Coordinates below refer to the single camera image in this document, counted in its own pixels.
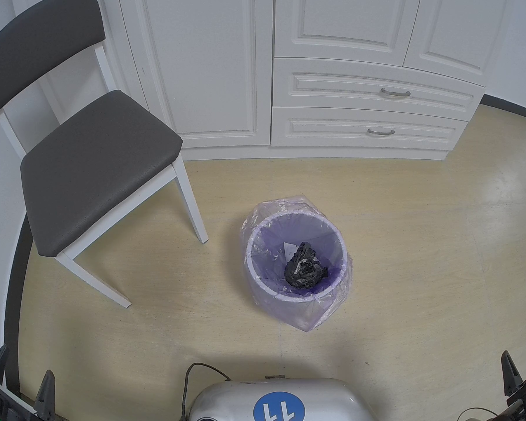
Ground white trash bin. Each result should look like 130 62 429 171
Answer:
244 210 349 311

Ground black cable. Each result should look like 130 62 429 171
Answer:
181 363 233 421
460 407 509 421

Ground purple plastic bag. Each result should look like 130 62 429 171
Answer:
239 194 354 333

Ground white chair dark grey seat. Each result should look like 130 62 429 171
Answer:
0 0 210 309

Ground white wardrobe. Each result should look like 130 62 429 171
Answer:
9 0 516 162

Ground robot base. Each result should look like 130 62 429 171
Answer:
188 375 378 421

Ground crumpled black plastic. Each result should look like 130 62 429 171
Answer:
283 241 329 289

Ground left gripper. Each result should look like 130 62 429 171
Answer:
0 345 56 421

